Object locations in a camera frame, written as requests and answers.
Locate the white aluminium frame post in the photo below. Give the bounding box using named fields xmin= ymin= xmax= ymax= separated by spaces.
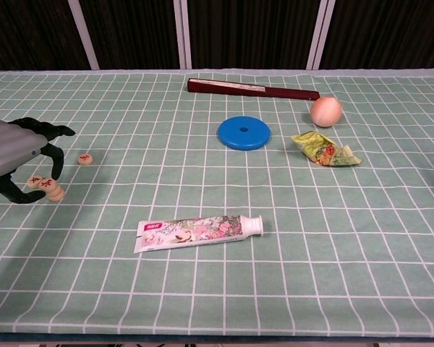
xmin=67 ymin=0 xmax=101 ymax=70
xmin=173 ymin=0 xmax=192 ymax=70
xmin=306 ymin=0 xmax=336 ymax=70

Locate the green grid tablecloth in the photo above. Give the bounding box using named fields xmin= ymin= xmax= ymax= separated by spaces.
xmin=0 ymin=67 xmax=434 ymax=335

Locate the blue plastic disc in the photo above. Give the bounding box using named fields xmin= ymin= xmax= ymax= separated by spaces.
xmin=217 ymin=115 xmax=272 ymax=152

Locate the peach coloured ball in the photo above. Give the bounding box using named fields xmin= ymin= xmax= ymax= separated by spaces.
xmin=309 ymin=95 xmax=344 ymax=128

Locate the dark red folded fan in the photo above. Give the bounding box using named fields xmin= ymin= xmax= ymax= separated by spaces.
xmin=187 ymin=77 xmax=320 ymax=101

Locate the floral toothpaste tube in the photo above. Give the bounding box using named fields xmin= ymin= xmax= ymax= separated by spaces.
xmin=133 ymin=214 xmax=265 ymax=254

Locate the crumpled green snack wrapper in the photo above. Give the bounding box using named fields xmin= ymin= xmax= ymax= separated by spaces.
xmin=291 ymin=131 xmax=362 ymax=167

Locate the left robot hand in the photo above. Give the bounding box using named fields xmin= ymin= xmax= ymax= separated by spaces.
xmin=0 ymin=116 xmax=76 ymax=205

